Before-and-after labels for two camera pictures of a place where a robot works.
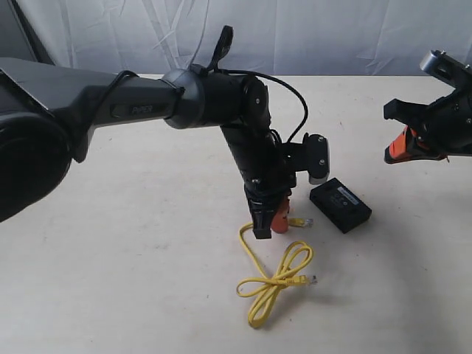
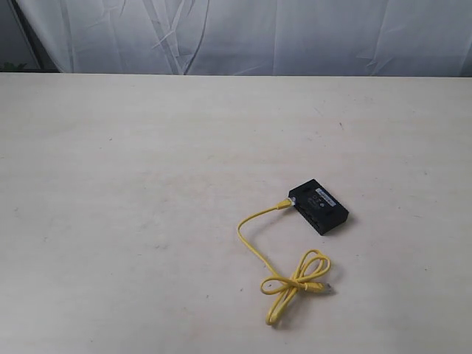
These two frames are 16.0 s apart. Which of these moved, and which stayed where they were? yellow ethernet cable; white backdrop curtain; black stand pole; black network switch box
Moved: black network switch box; yellow ethernet cable
Stayed: black stand pole; white backdrop curtain
